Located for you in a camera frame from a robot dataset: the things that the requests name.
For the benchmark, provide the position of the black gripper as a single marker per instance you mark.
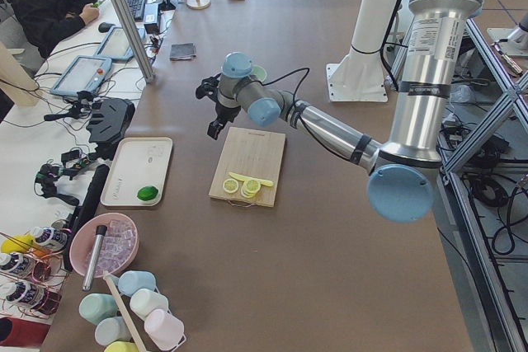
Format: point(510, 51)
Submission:
point(225, 112)

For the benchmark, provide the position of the light green bowl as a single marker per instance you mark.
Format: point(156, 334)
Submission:
point(259, 72)

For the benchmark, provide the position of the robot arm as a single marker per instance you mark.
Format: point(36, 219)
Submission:
point(402, 170)

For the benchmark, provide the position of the metal muddler in bowl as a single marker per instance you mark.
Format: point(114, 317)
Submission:
point(94, 257)

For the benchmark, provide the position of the pink ice bowl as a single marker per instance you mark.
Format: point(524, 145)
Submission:
point(120, 244)

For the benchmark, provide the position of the wooden cutting board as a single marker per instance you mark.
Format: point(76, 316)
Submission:
point(254, 153)

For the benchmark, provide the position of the yellow plastic knife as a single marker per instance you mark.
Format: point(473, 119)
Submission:
point(241, 177)

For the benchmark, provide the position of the upper lemon slice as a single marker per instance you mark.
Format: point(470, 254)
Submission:
point(230, 185)

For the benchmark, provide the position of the lemon slice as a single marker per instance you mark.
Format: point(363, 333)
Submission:
point(230, 185)
point(250, 189)

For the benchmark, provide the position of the lower lemon slice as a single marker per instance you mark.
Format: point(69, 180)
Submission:
point(250, 189)

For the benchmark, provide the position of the grey folded cloth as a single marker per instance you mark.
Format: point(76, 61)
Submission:
point(185, 51)

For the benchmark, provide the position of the cream rabbit tray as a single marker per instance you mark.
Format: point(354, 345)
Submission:
point(138, 162)

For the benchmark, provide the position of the green lime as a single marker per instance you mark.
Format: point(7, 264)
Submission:
point(147, 193)

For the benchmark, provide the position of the far teach pendant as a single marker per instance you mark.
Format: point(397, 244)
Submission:
point(115, 46)

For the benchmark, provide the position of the teach pendant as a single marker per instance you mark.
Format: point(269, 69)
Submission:
point(84, 74)
point(115, 46)

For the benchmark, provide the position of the near teach pendant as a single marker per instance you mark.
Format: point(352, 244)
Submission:
point(84, 74)

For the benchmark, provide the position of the blue cup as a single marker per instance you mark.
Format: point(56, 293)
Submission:
point(133, 280)

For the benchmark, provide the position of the white cup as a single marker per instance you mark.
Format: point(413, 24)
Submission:
point(144, 301)

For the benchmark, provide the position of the person in black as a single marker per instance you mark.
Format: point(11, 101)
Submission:
point(47, 22)

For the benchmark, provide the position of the pink cup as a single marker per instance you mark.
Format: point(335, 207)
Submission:
point(165, 330)

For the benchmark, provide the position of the green cup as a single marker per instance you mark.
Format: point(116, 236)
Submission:
point(96, 307)

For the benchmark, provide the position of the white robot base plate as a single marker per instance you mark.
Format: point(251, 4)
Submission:
point(351, 82)

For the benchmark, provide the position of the aluminium frame post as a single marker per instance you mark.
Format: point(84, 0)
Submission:
point(127, 22)

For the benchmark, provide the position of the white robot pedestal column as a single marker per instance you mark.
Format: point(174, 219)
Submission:
point(373, 20)

